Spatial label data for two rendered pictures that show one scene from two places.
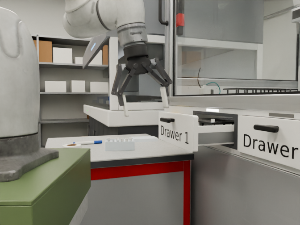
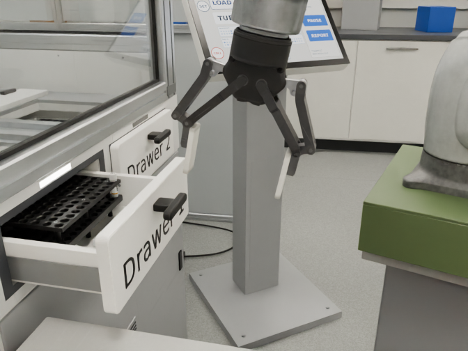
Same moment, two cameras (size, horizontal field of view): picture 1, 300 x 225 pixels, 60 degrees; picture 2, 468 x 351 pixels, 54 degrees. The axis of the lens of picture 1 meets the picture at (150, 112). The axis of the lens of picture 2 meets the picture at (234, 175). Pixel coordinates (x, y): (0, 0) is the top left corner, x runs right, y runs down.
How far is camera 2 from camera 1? 1.41 m
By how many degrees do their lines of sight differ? 140
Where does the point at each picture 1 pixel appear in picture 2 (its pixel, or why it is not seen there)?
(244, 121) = (126, 148)
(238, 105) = (104, 132)
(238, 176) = not seen: hidden behind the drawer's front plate
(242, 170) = not seen: hidden behind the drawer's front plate
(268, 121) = (144, 131)
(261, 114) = (127, 129)
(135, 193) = not seen: outside the picture
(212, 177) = (79, 308)
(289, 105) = (145, 105)
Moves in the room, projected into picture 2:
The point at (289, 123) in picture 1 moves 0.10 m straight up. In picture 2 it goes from (156, 123) to (153, 77)
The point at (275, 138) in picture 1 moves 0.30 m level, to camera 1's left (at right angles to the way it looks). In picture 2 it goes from (150, 146) to (274, 173)
